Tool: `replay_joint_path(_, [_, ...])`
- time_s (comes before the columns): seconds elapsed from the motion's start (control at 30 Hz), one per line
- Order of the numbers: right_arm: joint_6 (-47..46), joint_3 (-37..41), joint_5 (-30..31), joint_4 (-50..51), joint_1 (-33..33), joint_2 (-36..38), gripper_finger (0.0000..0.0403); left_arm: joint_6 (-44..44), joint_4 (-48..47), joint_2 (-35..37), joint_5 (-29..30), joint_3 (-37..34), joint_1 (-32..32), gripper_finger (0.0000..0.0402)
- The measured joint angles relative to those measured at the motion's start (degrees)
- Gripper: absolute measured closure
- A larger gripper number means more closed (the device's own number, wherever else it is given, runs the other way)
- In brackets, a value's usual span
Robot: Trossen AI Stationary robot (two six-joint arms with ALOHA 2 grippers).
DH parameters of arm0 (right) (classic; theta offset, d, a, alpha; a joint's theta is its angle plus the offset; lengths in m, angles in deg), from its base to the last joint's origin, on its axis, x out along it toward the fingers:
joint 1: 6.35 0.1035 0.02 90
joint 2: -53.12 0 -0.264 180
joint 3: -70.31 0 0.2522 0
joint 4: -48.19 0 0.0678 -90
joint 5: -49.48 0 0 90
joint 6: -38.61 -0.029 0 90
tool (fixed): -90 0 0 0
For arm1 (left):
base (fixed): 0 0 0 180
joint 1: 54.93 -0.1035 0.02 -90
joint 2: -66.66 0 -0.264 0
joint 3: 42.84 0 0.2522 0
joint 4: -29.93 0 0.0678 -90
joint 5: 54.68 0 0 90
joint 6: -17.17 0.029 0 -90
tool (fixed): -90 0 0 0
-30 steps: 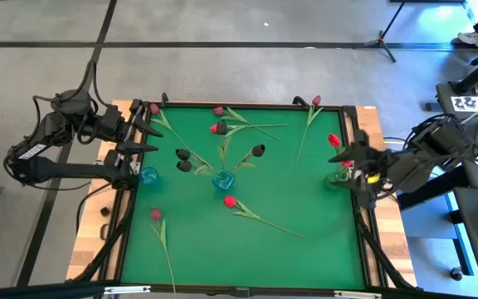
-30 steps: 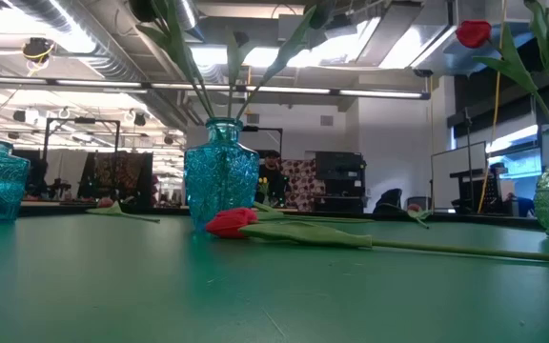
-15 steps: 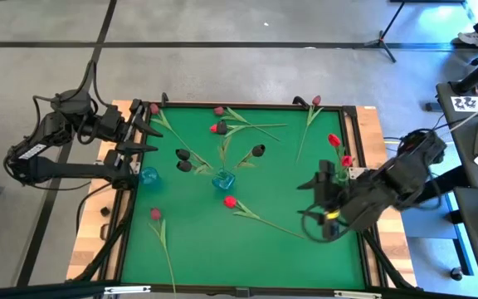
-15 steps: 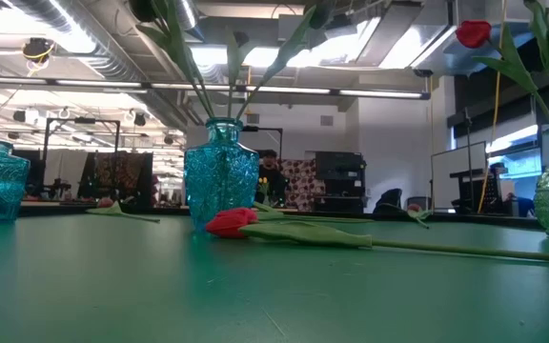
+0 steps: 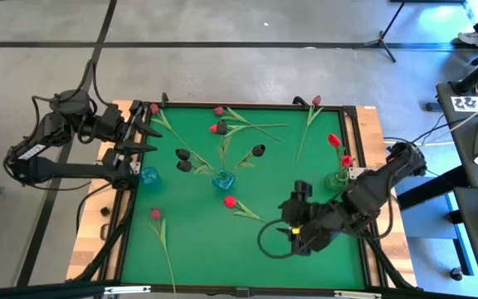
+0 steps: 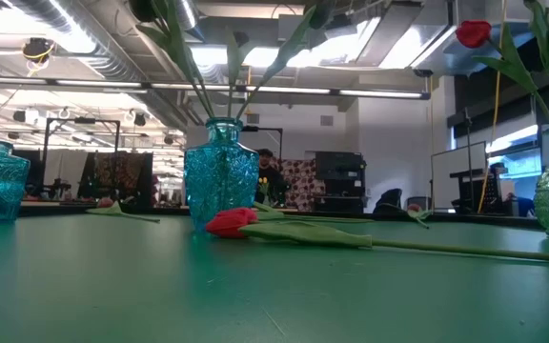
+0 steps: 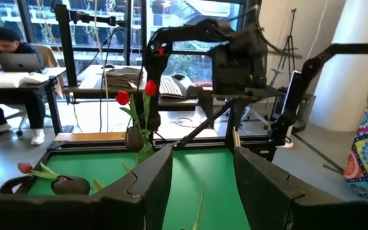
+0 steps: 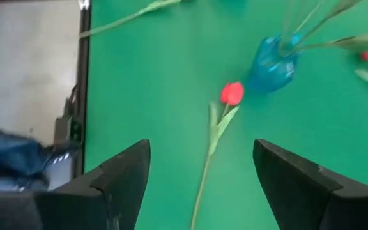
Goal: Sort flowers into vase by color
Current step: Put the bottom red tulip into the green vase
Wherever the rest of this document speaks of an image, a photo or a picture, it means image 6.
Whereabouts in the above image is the dark pink artificial tulip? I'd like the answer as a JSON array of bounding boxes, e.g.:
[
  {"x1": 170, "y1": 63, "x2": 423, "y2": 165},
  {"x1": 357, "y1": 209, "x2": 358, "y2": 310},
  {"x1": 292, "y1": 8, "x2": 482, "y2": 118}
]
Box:
[
  {"x1": 85, "y1": 197, "x2": 161, "y2": 224},
  {"x1": 400, "y1": 203, "x2": 432, "y2": 230}
]

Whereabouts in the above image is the tall blue glass vase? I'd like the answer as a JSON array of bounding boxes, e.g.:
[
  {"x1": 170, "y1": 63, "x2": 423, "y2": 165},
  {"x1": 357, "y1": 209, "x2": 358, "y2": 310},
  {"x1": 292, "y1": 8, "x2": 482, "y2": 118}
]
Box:
[{"x1": 183, "y1": 117, "x2": 260, "y2": 233}]

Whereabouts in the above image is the person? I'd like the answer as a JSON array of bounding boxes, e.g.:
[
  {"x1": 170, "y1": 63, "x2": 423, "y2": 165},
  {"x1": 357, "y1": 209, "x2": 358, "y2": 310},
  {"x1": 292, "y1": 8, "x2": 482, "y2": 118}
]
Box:
[{"x1": 254, "y1": 147, "x2": 291, "y2": 207}]

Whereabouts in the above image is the red white floral cloth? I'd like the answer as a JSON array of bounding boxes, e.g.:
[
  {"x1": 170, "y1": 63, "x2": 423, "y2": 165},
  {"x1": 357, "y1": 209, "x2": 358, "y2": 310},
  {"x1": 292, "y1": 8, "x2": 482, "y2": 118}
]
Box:
[{"x1": 274, "y1": 158, "x2": 327, "y2": 213}]

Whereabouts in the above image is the black cabinet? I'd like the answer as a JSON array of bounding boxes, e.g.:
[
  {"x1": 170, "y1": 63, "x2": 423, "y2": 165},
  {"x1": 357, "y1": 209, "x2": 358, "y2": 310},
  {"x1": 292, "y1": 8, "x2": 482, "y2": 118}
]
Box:
[{"x1": 313, "y1": 151, "x2": 369, "y2": 214}]

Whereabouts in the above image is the black rig bar with lights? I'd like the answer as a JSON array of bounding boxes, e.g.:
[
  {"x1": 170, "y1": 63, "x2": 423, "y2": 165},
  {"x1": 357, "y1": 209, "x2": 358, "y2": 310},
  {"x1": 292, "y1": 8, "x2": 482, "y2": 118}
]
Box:
[{"x1": 0, "y1": 74, "x2": 432, "y2": 101}]

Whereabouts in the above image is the black office chair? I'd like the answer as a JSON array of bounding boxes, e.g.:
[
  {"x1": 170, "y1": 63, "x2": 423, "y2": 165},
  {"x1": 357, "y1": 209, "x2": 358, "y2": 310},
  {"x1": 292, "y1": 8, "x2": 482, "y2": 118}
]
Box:
[{"x1": 373, "y1": 188, "x2": 404, "y2": 215}]

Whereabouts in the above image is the grey bin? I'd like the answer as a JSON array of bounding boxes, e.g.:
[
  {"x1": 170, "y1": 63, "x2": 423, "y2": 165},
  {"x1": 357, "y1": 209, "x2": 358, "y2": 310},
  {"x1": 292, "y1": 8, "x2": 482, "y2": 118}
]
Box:
[{"x1": 405, "y1": 195, "x2": 429, "y2": 215}]

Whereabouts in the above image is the grey ceiling box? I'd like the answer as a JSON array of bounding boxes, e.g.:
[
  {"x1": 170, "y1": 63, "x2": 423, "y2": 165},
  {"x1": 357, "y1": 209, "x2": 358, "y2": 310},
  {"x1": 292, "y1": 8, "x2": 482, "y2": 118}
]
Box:
[{"x1": 276, "y1": 13, "x2": 328, "y2": 49}]

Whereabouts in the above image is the brown patterned cloth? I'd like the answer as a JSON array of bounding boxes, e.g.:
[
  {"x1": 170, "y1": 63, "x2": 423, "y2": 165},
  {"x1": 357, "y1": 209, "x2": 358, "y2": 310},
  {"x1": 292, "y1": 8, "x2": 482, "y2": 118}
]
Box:
[{"x1": 78, "y1": 151, "x2": 155, "y2": 211}]

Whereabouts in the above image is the white board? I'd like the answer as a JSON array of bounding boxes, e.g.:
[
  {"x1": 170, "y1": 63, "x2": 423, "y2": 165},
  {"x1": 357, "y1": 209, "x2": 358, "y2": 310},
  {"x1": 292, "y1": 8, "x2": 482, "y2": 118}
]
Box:
[{"x1": 429, "y1": 140, "x2": 489, "y2": 211}]

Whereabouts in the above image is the thin black pole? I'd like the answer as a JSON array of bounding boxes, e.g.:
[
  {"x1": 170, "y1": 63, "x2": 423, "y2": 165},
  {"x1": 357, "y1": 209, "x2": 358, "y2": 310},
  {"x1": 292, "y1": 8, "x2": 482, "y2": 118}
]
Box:
[{"x1": 462, "y1": 107, "x2": 476, "y2": 211}]

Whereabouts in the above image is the green table mat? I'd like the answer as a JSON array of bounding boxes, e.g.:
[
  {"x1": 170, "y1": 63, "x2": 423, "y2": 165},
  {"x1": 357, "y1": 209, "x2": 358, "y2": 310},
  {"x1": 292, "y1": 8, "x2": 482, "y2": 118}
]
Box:
[{"x1": 0, "y1": 212, "x2": 549, "y2": 343}]

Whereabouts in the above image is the black desk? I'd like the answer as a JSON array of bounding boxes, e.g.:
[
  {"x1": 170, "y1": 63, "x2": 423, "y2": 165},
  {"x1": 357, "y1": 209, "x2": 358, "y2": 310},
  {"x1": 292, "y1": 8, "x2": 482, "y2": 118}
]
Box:
[{"x1": 449, "y1": 162, "x2": 509, "y2": 214}]

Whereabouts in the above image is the black frame stand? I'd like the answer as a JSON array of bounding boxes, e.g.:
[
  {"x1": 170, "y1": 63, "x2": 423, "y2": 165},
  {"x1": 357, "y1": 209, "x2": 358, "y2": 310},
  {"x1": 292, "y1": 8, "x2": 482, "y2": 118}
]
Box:
[
  {"x1": 240, "y1": 124, "x2": 285, "y2": 161},
  {"x1": 40, "y1": 117, "x2": 122, "y2": 172}
]

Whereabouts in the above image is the yellow hanging cable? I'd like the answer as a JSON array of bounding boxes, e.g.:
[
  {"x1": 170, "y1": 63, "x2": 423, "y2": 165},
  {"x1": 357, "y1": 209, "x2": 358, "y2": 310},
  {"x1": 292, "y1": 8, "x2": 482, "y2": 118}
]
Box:
[{"x1": 477, "y1": 0, "x2": 507, "y2": 214}]

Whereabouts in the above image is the black overhead camera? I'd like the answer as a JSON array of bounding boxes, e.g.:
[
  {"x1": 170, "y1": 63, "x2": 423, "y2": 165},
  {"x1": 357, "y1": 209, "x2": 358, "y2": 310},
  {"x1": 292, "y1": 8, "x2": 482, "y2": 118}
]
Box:
[{"x1": 21, "y1": 37, "x2": 52, "y2": 66}]

